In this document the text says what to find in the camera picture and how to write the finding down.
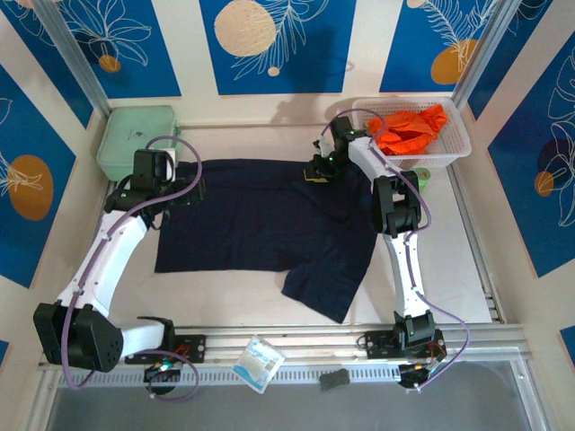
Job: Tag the navy blue t-shirt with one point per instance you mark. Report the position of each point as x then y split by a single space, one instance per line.
251 224

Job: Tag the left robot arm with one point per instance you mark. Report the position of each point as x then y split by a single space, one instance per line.
108 260

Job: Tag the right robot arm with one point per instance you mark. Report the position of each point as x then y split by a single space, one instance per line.
406 269

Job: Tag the mint green storage case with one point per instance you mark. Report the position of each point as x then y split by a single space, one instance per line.
126 130

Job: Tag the orange t-shirt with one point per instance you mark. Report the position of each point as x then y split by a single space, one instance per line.
404 134

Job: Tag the green tape roll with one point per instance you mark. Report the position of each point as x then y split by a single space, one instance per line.
424 179

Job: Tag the white plastic basket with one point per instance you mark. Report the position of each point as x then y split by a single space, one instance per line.
451 143

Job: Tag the pale pink table mat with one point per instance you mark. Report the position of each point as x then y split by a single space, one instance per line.
224 296

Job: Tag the white blue plastic pouch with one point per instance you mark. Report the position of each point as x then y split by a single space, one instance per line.
258 363

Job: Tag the small black clip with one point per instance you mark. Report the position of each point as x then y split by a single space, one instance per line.
334 379

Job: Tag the black controller board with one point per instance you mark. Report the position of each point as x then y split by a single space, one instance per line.
161 372
415 375

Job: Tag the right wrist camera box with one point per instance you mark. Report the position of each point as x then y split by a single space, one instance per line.
322 144

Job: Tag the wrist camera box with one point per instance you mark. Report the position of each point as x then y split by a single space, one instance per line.
168 164
322 144

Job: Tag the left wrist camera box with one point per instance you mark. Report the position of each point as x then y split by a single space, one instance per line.
168 164

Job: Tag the aluminium corner post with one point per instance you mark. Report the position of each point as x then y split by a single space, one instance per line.
480 49
72 49

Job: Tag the aluminium rail frame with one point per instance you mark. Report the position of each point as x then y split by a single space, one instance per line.
314 343

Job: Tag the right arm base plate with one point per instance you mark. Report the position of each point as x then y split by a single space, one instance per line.
379 346

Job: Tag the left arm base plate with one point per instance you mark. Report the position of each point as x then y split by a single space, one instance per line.
195 348

